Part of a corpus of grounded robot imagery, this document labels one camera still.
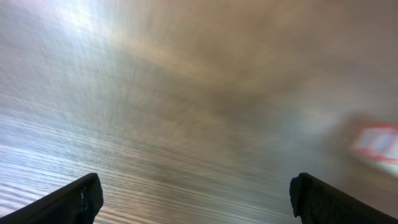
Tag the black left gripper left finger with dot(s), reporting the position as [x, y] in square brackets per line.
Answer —
[76, 203]

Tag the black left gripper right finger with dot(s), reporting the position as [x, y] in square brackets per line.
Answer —
[316, 202]

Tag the red A letter block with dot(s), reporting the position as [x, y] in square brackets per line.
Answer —
[376, 146]

